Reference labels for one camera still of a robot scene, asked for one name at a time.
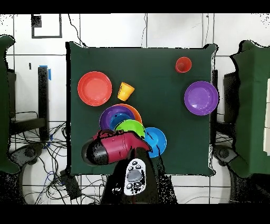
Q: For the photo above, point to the large orange bowl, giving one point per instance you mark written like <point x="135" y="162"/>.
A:
<point x="136" y="113"/>

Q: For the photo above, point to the green bowl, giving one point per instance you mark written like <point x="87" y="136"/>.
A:
<point x="130" y="126"/>

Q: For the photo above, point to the small translucent blue bowl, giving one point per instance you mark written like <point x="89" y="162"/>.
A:
<point x="118" y="118"/>

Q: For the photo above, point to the orange cup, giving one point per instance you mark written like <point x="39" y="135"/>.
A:
<point x="125" y="91"/>

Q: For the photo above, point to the purple bowl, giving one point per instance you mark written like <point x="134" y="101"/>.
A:
<point x="201" y="98"/>
<point x="105" y="118"/>

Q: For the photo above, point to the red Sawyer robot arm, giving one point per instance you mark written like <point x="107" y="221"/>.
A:
<point x="118" y="145"/>

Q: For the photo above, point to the dark green tablecloth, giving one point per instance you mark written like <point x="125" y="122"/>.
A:
<point x="137" y="69"/>

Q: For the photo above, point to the red shallow bowl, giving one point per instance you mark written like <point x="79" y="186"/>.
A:
<point x="95" y="88"/>

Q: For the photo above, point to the red cup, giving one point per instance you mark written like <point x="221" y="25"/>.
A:
<point x="183" y="64"/>

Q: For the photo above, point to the black metal stand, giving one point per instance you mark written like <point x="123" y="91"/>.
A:
<point x="43" y="101"/>

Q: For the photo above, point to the blue tape strip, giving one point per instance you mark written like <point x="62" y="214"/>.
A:
<point x="49" y="75"/>

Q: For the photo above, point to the black power brick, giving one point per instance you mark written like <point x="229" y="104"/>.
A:
<point x="70" y="185"/>

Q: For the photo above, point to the green cloth side table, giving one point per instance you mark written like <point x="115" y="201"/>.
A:
<point x="4" y="105"/>
<point x="253" y="105"/>

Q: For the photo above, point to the white box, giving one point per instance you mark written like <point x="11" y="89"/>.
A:
<point x="267" y="137"/>

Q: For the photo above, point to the black pedestal leg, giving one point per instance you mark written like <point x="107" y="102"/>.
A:
<point x="29" y="152"/>
<point x="223" y="153"/>

